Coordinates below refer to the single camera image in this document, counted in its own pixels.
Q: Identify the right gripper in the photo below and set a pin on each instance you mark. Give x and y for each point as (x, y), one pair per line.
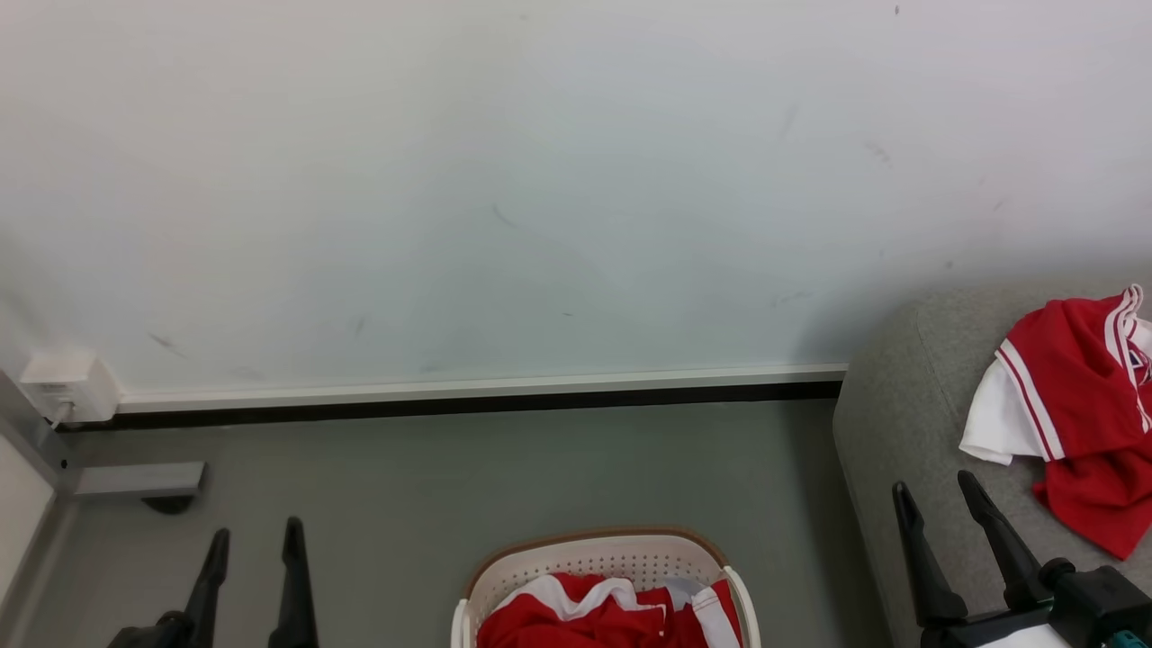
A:
(1093, 603)

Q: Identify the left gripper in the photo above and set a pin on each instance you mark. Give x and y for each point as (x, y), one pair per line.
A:
(157, 634)

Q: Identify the red jersey with white sleeves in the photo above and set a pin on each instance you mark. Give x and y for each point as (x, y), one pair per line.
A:
(1080, 396)

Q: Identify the grey fabric sofa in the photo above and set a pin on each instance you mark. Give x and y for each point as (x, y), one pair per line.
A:
(909, 405)

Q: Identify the black skirting strip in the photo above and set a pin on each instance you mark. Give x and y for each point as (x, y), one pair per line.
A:
(486, 405)

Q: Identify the cream perforated laundry basket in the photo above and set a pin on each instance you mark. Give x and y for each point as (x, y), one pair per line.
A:
(576, 556)

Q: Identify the red and white garment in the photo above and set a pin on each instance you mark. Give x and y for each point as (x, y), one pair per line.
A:
(594, 621)

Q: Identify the black frame caster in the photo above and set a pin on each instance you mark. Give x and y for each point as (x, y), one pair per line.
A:
(167, 504)

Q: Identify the grey aluminium frame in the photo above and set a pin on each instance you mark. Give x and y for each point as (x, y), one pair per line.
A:
(135, 480)

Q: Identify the white frame panel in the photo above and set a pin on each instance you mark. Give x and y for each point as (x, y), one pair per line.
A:
(20, 513)

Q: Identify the white wall socket box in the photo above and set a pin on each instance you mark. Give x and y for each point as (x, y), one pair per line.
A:
(67, 382)

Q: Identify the white wall trim strip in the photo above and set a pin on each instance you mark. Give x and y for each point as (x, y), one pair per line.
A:
(486, 389)

